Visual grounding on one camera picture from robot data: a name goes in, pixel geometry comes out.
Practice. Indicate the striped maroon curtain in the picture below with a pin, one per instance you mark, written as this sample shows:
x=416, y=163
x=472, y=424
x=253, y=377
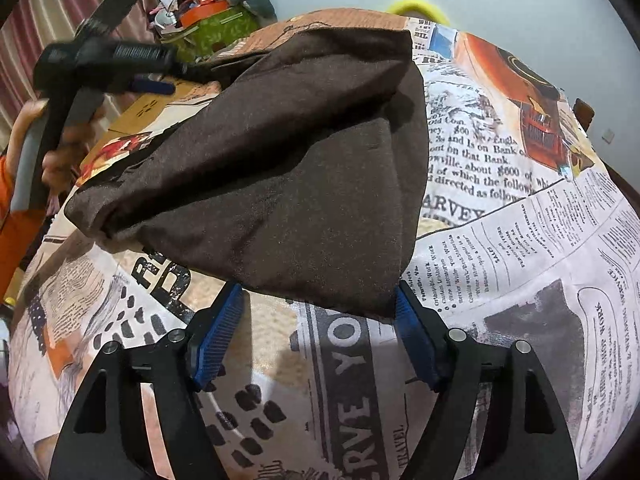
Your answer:
x=50, y=5

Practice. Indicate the person's left hand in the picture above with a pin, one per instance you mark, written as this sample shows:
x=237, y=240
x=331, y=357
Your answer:
x=65, y=160

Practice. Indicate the brown wooden chair part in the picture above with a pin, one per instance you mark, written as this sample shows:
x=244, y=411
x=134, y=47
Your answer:
x=582, y=112

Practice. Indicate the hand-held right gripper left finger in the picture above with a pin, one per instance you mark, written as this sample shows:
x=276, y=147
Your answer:
x=220, y=340

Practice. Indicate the white wall switch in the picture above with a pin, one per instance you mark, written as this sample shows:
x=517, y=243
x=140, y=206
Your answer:
x=608, y=137

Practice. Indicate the yellow round object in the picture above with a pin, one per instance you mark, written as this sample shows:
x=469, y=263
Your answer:
x=417, y=6

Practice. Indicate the person's left forearm orange sleeve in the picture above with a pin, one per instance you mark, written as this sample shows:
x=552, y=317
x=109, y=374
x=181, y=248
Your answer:
x=20, y=230

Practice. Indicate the brown garment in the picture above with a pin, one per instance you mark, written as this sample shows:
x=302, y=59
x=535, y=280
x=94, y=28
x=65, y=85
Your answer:
x=300, y=170

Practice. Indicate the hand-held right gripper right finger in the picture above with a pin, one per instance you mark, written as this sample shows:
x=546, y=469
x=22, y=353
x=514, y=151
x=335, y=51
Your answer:
x=415, y=340

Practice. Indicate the flat cardboard box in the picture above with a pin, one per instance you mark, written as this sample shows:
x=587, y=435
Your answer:
x=145, y=110

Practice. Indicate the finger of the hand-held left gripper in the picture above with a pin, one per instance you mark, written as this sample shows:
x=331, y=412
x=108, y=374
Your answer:
x=195, y=72
x=152, y=85

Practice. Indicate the newspaper print blanket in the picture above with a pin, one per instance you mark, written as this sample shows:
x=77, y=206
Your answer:
x=500, y=270

